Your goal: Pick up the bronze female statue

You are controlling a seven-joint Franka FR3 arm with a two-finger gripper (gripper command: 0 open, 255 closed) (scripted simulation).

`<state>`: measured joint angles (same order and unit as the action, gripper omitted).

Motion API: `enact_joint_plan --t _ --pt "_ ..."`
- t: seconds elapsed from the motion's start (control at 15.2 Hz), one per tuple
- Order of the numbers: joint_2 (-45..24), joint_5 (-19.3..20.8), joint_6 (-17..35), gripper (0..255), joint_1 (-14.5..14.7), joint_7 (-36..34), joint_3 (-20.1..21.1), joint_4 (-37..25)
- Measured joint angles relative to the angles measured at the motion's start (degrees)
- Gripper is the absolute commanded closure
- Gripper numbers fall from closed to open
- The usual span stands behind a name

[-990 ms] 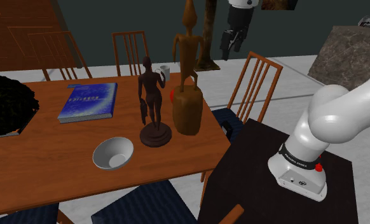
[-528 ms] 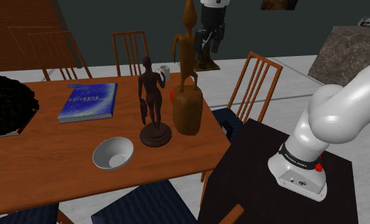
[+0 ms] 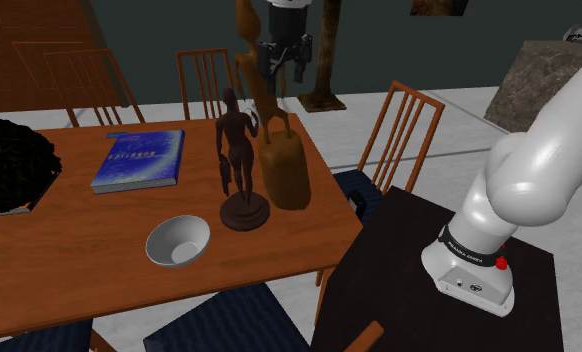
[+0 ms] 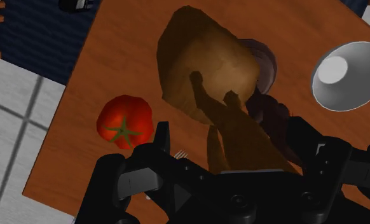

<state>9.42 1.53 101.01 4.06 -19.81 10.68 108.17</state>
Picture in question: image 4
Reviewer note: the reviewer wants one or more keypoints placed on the white bowl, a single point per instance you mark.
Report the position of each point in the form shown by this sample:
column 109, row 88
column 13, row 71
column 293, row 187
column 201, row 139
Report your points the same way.
column 352, row 83

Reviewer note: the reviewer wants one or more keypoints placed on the silver fork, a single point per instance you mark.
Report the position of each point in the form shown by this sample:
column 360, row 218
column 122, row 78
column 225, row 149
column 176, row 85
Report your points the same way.
column 181, row 154

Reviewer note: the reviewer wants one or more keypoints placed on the red tomato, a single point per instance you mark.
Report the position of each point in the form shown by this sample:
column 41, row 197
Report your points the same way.
column 126, row 111

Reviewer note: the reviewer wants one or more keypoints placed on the mauve rounded object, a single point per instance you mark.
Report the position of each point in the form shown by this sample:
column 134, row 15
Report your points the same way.
column 265, row 62

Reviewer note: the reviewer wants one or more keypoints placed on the brown potato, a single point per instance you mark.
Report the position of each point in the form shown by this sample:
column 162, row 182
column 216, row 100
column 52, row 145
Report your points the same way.
column 200, row 52

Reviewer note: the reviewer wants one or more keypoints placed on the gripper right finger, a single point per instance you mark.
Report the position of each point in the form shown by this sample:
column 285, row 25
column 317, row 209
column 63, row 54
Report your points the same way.
column 333, row 164

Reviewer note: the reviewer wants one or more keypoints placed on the brown wooden table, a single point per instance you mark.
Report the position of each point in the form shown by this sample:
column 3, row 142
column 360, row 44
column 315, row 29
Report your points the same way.
column 126, row 46

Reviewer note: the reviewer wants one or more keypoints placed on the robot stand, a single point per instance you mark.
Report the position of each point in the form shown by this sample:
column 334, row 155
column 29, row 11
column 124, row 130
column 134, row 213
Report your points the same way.
column 73, row 4

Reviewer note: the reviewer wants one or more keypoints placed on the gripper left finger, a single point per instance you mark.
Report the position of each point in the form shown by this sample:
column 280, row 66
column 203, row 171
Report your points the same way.
column 135, row 180

